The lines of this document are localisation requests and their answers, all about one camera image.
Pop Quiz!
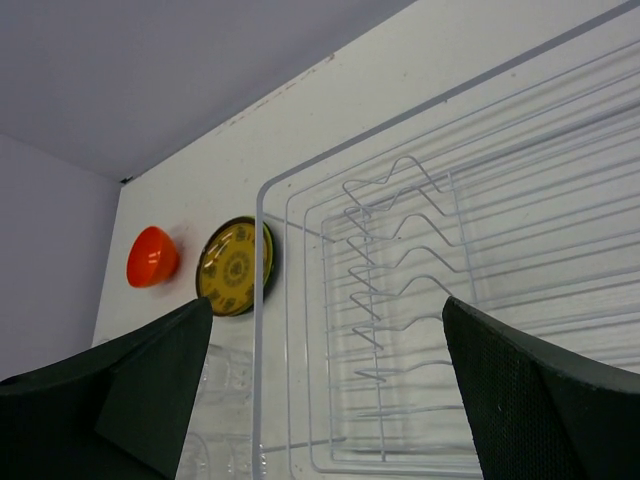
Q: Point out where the clear glass cup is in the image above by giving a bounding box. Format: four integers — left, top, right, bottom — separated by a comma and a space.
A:
194, 344, 253, 435
176, 433, 252, 480

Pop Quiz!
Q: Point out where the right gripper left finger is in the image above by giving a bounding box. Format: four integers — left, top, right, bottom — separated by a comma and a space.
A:
1, 299, 213, 479

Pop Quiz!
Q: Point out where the green plate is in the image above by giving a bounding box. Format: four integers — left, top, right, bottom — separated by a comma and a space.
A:
263, 222, 278, 297

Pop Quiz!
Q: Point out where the orange plastic bowl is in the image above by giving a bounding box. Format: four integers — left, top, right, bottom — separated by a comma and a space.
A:
126, 226, 180, 288

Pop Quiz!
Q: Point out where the yellow patterned plate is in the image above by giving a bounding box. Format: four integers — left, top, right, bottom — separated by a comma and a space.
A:
195, 216, 257, 317

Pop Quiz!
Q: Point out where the clear plastic dish rack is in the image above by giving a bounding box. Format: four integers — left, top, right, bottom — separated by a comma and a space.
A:
249, 1, 639, 479

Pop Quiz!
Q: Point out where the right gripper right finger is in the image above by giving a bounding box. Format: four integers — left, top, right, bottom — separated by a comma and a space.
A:
442, 297, 639, 479

